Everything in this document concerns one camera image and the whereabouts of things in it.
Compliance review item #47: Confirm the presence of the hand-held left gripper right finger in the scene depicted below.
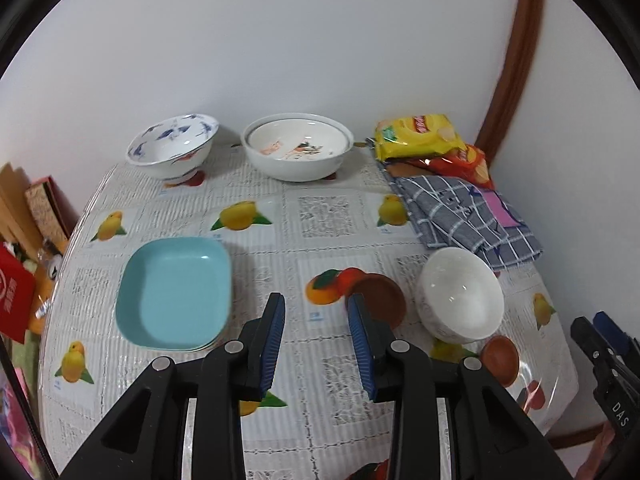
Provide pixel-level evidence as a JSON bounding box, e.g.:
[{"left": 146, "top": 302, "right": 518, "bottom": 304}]
[{"left": 347, "top": 292, "right": 573, "bottom": 480}]

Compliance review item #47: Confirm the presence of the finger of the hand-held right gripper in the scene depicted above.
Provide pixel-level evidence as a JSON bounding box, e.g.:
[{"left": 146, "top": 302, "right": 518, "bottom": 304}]
[
  {"left": 570, "top": 316, "right": 626, "bottom": 387},
  {"left": 593, "top": 311, "right": 640, "bottom": 361}
]

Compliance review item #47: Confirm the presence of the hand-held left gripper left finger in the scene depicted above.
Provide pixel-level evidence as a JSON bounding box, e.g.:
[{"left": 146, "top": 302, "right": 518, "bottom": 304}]
[{"left": 59, "top": 292, "right": 287, "bottom": 480}]

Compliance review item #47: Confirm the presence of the small brown bowl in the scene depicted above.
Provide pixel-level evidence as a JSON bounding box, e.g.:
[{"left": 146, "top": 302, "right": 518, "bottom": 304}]
[
  {"left": 481, "top": 336, "right": 521, "bottom": 388},
  {"left": 345, "top": 272, "right": 407, "bottom": 331}
]

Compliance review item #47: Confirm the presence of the plain white bowl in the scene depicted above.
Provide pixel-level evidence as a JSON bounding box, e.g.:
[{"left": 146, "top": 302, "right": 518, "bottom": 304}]
[{"left": 417, "top": 247, "right": 505, "bottom": 345}]

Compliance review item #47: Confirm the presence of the blue square plate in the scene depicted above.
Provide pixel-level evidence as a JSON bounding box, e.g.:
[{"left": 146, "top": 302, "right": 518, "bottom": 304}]
[{"left": 115, "top": 237, "right": 233, "bottom": 352}]

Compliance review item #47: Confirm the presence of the person's right forearm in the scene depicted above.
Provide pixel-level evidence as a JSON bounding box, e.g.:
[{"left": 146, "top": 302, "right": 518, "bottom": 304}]
[{"left": 587, "top": 422, "right": 633, "bottom": 480}]

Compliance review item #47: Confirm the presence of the fruit print tablecloth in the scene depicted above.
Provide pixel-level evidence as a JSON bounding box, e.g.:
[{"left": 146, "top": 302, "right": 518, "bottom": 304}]
[{"left": 37, "top": 145, "right": 581, "bottom": 480}]

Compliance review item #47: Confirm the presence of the grey checked cloth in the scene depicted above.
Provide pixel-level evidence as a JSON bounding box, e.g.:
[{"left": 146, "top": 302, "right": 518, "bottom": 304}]
[{"left": 382, "top": 174, "right": 543, "bottom": 268}]

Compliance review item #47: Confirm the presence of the large white bowl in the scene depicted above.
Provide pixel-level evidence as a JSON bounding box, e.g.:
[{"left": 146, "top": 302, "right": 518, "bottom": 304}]
[{"left": 241, "top": 113, "right": 355, "bottom": 182}]

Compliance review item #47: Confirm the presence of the white bowl with orange print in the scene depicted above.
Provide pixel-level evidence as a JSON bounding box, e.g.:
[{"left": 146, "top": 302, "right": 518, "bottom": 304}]
[{"left": 247, "top": 119, "right": 351, "bottom": 161}]

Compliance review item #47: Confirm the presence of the red chips bag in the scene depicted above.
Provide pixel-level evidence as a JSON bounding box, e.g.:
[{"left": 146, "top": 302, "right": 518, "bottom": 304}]
[{"left": 400, "top": 144, "right": 493, "bottom": 191}]

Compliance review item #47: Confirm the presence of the blue patterned white bowl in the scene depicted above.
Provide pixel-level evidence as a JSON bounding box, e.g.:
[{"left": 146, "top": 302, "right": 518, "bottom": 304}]
[{"left": 125, "top": 113, "right": 221, "bottom": 183}]

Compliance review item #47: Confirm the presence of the yellow chips bag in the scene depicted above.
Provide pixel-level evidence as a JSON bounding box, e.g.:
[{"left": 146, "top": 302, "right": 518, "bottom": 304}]
[{"left": 375, "top": 114, "right": 468, "bottom": 163}]

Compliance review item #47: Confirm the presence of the red paper bag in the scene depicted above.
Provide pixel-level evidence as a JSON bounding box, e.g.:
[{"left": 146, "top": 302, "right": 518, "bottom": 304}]
[{"left": 0, "top": 242, "right": 38, "bottom": 345}]

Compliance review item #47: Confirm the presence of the patterned flat box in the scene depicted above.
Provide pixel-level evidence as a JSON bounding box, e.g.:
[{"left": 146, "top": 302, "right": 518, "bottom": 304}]
[{"left": 25, "top": 176, "right": 81, "bottom": 246}]

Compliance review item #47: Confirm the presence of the pink patterned cloth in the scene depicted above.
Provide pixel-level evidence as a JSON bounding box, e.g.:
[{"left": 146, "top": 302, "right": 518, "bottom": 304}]
[{"left": 0, "top": 367, "right": 43, "bottom": 480}]

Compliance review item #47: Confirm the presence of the wooden side table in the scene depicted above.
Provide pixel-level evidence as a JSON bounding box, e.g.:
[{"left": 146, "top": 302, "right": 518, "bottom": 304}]
[{"left": 0, "top": 162, "right": 81, "bottom": 336}]

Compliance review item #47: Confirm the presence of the brown wooden door frame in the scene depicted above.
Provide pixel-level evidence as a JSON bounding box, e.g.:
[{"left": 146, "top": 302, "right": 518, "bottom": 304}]
[{"left": 472, "top": 0, "right": 546, "bottom": 166}]

